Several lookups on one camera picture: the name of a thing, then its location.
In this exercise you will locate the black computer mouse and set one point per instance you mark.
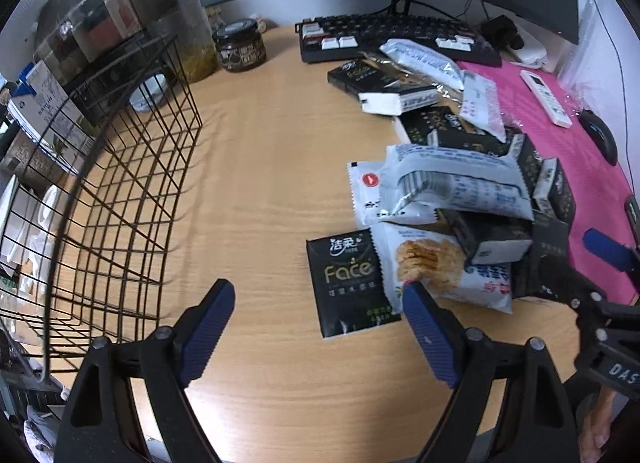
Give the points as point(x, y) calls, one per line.
point(600, 134)

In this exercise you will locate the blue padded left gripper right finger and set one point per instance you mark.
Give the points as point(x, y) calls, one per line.
point(535, 422)

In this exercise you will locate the white remote control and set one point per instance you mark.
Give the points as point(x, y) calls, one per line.
point(541, 91)

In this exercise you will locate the white snack bag near keyboard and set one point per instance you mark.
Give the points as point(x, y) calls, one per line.
point(420, 59)

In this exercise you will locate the pink desk mat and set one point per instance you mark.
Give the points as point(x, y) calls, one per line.
point(599, 189)

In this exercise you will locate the black mechanical keyboard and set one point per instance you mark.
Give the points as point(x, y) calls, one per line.
point(326, 39)

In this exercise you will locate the person's right hand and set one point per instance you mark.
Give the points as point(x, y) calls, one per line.
point(596, 427)

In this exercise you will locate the black tissue pack middle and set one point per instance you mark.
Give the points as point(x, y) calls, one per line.
point(439, 127)

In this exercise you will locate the black Face tissue pack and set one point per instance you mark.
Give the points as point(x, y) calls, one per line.
point(348, 287)

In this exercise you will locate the white sachet with red logo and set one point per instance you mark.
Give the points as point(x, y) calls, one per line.
point(364, 183)

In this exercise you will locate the dark glass jar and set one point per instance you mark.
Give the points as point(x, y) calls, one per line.
point(239, 46)

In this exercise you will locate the dark acrylic organizer shelf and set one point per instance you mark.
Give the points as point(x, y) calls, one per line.
point(87, 44)

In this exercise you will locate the black box on mat edge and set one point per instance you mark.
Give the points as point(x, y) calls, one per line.
point(545, 179)

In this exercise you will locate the white blue water carton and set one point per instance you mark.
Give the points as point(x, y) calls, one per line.
point(50, 118)

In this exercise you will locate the rice cracker snack bag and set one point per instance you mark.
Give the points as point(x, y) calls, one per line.
point(438, 262)

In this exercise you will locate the white narrow snack packet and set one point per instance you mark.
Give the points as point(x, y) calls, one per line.
point(480, 105)

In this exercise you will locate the clear glass with liquid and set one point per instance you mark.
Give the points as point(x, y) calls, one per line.
point(196, 48)

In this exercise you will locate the black white tissue box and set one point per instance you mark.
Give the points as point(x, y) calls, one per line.
point(378, 92)

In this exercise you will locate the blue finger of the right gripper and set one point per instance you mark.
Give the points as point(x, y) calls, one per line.
point(621, 257)

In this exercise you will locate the large white snack bag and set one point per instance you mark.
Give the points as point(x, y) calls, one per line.
point(417, 181)

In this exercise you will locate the black wire basket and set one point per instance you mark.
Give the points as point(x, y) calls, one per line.
point(85, 256)

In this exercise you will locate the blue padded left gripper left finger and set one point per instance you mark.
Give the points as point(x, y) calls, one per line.
point(100, 421)

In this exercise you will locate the small ceramic bowl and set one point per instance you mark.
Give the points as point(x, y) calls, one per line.
point(150, 94)

